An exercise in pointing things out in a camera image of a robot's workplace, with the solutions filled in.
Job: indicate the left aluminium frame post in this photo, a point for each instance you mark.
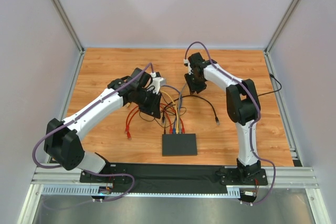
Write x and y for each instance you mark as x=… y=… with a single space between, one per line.
x=67 y=23

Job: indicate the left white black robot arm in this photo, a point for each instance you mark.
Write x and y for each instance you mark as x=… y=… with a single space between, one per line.
x=63 y=137

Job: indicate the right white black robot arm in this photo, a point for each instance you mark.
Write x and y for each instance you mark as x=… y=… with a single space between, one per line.
x=243 y=108

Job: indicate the red ethernet cable loose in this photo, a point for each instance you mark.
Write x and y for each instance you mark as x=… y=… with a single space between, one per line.
x=128 y=121

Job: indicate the black network switch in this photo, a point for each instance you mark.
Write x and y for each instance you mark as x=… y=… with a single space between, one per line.
x=179 y=144

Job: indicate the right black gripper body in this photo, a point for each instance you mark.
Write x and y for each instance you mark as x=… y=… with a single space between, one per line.
x=195 y=83

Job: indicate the grey slotted cable duct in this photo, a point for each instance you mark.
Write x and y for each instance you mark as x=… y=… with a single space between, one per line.
x=100 y=191

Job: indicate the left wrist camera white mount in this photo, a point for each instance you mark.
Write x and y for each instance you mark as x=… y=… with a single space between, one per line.
x=157 y=82

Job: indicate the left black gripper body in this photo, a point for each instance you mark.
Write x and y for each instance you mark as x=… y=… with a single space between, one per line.
x=153 y=105

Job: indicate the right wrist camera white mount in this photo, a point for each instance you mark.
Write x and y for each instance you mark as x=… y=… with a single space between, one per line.
x=186 y=62

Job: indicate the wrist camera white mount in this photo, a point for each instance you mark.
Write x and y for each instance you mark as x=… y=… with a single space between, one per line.
x=157 y=82
x=186 y=62

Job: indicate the right aluminium frame post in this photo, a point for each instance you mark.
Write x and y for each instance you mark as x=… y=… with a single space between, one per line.
x=284 y=20

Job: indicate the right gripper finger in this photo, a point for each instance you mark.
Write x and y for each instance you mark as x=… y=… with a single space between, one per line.
x=190 y=84
x=199 y=87

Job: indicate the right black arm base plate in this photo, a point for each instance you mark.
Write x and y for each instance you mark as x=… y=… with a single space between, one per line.
x=242 y=176

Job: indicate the aluminium front rail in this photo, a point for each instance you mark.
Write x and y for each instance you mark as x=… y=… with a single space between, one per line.
x=282 y=177

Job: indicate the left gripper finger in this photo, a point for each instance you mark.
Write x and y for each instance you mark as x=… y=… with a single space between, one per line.
x=146 y=110
x=155 y=107

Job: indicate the aluminium frame post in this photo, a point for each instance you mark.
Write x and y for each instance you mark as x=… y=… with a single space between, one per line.
x=67 y=23
x=284 y=20

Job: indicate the black cloth strip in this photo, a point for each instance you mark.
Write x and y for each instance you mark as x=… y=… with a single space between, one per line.
x=190 y=177

